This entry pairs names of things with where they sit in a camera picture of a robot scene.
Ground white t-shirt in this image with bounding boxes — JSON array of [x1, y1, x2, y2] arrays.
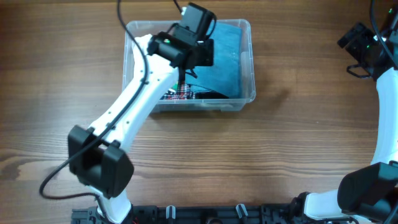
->
[[132, 34, 152, 64]]

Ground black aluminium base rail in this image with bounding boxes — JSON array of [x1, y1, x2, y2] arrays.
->
[[70, 203, 312, 224]]

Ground clear plastic storage container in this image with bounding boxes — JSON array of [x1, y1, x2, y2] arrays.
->
[[121, 18, 256, 113]]

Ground blue denim jeans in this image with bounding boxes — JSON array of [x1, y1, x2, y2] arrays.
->
[[186, 22, 242, 99]]

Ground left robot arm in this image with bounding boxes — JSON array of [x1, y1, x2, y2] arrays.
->
[[68, 3, 216, 223]]

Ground left black camera cable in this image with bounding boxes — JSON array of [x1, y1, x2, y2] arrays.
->
[[38, 0, 184, 218]]

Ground black camera cable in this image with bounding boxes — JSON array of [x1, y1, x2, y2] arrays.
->
[[38, 0, 184, 218], [369, 0, 398, 69]]

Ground right black camera cable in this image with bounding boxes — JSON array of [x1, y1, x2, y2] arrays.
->
[[369, 0, 398, 69]]

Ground plaid flannel cloth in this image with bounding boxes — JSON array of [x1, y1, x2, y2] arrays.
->
[[161, 83, 195, 100]]

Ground black garment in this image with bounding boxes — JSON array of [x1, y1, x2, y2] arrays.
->
[[194, 91, 229, 100]]

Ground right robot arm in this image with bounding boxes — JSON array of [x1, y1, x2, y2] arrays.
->
[[285, 1, 397, 223]]

